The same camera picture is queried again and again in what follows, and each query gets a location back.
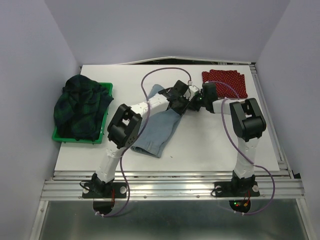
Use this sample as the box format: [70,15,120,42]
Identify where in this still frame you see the light blue denim skirt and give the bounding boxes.
[130,83,185,159]

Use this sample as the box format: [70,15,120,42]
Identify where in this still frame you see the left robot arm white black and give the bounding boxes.
[82,80,200,199]

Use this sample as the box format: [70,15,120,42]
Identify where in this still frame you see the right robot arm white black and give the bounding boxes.
[187,82,267,197]

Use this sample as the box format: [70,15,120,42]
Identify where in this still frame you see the red polka dot skirt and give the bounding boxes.
[202,69,248,99]

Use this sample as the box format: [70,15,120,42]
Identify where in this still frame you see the green plastic bin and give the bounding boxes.
[51,82,114,145]

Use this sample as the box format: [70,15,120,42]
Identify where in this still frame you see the dark green plaid skirt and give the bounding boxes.
[53,74,115,141]

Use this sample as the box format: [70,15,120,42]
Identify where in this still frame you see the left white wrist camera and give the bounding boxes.
[183,80,200,101]

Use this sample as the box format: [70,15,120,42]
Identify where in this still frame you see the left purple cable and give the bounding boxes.
[93,66,193,218]

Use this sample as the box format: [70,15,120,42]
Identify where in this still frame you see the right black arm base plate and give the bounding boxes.
[211,181,260,198]

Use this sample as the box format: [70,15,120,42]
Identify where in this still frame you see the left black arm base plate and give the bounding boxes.
[80,182,128,199]

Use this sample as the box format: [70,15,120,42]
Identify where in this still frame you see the aluminium extrusion frame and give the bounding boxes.
[29,56,313,240]

